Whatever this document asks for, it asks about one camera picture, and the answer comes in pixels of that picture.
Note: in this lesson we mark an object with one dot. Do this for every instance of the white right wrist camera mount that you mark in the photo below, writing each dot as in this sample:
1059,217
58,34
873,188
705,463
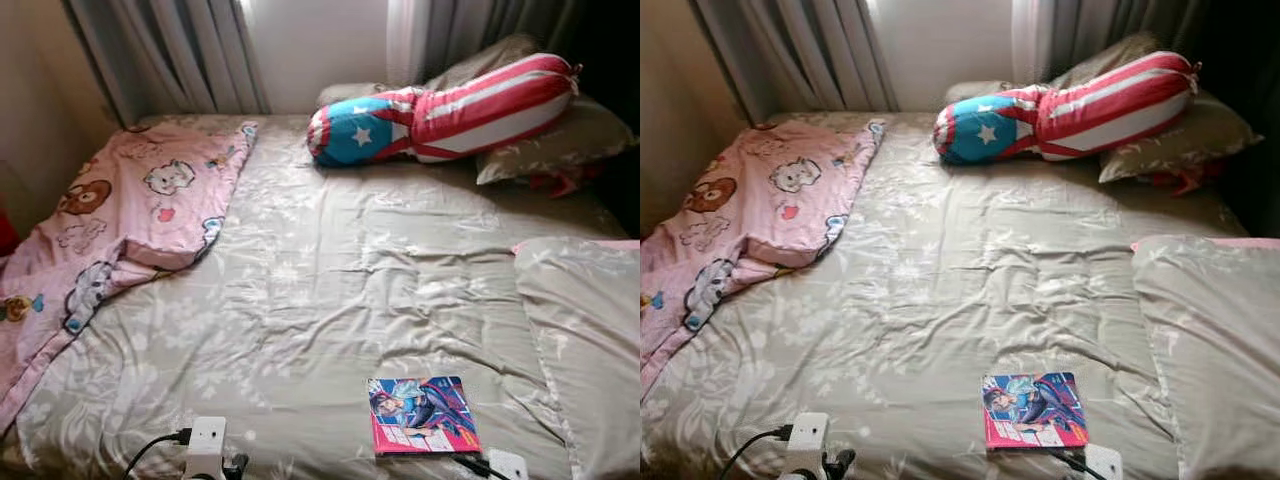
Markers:
1104,463
508,467

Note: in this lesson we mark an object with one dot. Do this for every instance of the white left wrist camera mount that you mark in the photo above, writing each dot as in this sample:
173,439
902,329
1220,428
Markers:
808,440
206,445

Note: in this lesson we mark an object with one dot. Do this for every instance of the grey curtain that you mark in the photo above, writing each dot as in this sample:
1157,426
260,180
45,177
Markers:
480,30
1100,28
795,55
170,55

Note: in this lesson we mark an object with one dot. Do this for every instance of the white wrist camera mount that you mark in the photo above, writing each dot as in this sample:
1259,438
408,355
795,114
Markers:
1104,463
508,467
808,440
206,445

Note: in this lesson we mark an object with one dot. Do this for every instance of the pink blue comic book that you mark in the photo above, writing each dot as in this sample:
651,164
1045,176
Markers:
1035,410
425,415

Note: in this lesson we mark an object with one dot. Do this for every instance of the pink cartoon print blanket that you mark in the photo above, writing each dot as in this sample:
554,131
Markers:
130,200
760,190

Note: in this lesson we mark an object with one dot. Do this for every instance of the beige floral pillow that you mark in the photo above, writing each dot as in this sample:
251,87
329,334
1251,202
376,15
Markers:
585,350
345,92
490,58
570,140
1200,138
1215,350
970,90
1110,55

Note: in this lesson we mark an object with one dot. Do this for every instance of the star striped bolster pillow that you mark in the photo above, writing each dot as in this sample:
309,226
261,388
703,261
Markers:
1075,112
450,115

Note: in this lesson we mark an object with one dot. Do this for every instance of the beige floral bed sheet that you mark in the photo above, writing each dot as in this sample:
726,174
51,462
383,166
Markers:
350,290
980,290

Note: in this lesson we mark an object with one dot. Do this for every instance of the red cloth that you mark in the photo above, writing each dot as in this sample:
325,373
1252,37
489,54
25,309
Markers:
1188,178
562,180

